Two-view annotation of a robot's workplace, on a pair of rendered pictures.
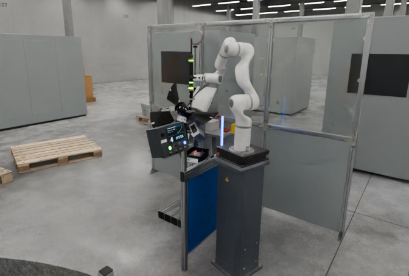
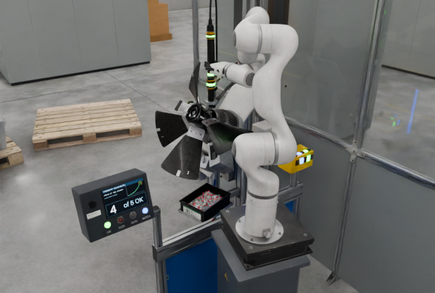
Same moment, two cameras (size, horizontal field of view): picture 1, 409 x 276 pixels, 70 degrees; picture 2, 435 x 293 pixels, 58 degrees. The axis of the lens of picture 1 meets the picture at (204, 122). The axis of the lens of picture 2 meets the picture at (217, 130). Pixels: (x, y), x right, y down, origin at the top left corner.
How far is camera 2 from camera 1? 1.04 m
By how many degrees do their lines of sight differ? 20
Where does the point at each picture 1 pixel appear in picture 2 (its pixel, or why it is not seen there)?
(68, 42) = not seen: outside the picture
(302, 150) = (417, 213)
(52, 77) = (105, 10)
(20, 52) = not seen: outside the picture
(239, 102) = (246, 152)
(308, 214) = not seen: outside the picture
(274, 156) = (366, 207)
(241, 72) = (260, 91)
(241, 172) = (239, 282)
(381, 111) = not seen: outside the picture
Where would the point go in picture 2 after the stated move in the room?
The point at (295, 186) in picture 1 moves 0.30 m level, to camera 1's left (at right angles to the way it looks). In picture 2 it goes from (395, 268) to (340, 256)
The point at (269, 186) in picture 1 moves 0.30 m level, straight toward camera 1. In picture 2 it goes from (351, 250) to (338, 281)
